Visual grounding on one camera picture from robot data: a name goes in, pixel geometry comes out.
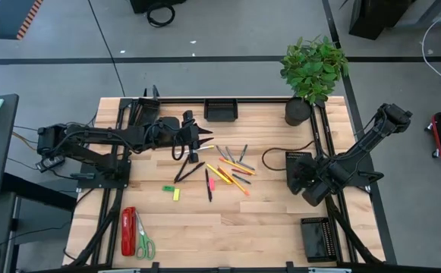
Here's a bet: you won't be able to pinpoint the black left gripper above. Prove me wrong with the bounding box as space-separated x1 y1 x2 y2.
178 109 216 165

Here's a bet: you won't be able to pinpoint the white pencil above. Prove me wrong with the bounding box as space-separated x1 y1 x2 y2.
175 145 216 155

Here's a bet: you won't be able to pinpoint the black marker pen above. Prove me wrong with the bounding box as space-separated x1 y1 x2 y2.
176 161 206 183

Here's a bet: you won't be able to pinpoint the black crayon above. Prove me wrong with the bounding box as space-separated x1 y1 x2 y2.
173 155 191 184

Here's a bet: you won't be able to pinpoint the orange yellow pencil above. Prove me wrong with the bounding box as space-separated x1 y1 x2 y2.
216 165 251 196

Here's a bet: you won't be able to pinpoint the black mesh bin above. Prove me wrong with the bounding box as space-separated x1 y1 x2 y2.
285 150 314 195
203 98 239 123
128 97 162 129
300 216 338 263

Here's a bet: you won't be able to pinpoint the potted green plant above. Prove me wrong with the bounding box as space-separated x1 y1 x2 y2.
279 34 350 127

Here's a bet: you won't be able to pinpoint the red stapler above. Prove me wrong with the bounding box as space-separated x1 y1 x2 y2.
121 206 137 257

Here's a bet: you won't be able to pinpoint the black equipment box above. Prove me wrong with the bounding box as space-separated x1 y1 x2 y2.
129 0 187 14

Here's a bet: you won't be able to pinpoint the black power adapter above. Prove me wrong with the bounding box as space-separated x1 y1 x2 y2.
36 155 67 174

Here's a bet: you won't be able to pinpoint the black floor cabinet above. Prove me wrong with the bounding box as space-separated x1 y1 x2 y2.
348 0 421 41

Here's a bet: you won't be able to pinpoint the black side desk base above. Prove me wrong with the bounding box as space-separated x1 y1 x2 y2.
0 172 77 273

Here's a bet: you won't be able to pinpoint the grey metal beam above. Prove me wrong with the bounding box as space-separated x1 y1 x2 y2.
392 0 441 30

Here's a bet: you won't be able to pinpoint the dark ramp orange striped edge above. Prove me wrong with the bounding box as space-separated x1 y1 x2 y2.
0 0 45 41

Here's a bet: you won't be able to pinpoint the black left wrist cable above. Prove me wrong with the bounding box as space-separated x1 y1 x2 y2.
171 132 186 161

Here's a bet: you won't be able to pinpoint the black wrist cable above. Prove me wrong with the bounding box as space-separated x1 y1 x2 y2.
261 140 317 172
171 132 186 161

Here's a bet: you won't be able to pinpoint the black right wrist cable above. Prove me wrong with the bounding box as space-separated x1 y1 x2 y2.
261 140 317 172

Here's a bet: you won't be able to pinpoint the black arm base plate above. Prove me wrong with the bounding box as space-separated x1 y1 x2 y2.
339 156 373 190
76 158 132 190

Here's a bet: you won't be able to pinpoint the black frame bracket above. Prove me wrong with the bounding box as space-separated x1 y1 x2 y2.
142 85 160 100

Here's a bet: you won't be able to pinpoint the black aluminium table frame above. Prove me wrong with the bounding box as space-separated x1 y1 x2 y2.
62 96 387 273

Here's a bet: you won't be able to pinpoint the green handled scissors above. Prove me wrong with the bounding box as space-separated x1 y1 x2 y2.
134 210 156 262

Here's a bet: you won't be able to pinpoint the coiled black cable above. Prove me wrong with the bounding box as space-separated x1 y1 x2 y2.
146 2 177 29

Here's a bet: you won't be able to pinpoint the orange floor cable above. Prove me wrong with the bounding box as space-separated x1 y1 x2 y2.
11 131 39 152

